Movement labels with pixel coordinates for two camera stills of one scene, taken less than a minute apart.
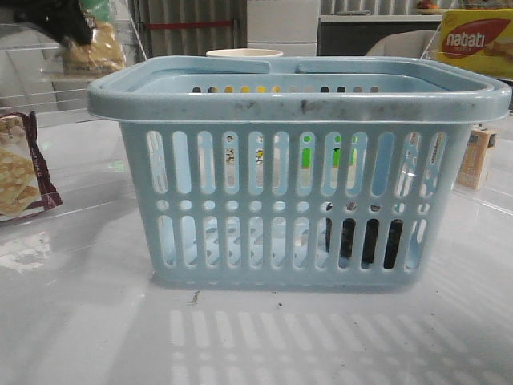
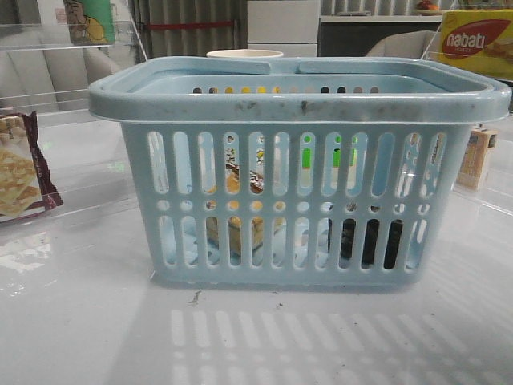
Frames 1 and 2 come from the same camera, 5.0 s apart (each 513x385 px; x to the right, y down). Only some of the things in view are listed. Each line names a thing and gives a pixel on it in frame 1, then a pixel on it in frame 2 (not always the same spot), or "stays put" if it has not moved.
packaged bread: (104, 54) → (232, 186)
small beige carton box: (480, 140) stays put
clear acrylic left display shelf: (86, 151) stays put
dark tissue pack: (370, 237) stays put
